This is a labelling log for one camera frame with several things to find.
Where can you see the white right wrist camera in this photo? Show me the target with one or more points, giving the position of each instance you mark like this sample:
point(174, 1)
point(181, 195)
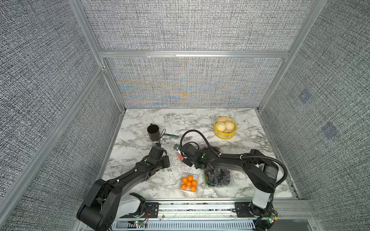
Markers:
point(177, 148)

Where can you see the clear box of strawberries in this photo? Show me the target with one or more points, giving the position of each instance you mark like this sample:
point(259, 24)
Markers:
point(180, 156)

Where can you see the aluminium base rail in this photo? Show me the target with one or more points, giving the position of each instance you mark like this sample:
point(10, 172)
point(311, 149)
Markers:
point(195, 214)

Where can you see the left steamed bun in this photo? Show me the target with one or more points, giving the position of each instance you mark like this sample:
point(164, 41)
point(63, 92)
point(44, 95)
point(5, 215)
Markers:
point(220, 126)

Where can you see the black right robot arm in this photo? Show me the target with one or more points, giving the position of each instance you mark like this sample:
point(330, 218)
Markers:
point(261, 170)

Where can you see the black metal cup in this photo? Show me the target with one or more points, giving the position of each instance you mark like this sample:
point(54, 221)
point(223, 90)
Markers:
point(153, 132)

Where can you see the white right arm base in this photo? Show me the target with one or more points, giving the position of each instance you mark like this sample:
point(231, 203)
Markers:
point(260, 204)

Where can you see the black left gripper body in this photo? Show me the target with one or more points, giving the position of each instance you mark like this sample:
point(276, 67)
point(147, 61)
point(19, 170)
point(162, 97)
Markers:
point(163, 163)

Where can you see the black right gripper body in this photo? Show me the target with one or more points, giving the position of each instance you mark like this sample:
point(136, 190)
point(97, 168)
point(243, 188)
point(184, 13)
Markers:
point(186, 156)

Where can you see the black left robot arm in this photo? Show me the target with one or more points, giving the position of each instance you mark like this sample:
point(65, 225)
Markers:
point(100, 207)

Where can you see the clear box of blueberries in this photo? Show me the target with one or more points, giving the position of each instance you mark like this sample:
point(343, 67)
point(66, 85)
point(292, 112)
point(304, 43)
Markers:
point(217, 178)

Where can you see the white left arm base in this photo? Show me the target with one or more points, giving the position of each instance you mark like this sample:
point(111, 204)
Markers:
point(132, 205)

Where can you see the clear box of oranges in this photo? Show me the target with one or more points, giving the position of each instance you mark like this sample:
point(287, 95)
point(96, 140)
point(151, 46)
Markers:
point(189, 182)

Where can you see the yellow bamboo steamer basket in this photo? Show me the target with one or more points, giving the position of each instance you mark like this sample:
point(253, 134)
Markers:
point(226, 135)

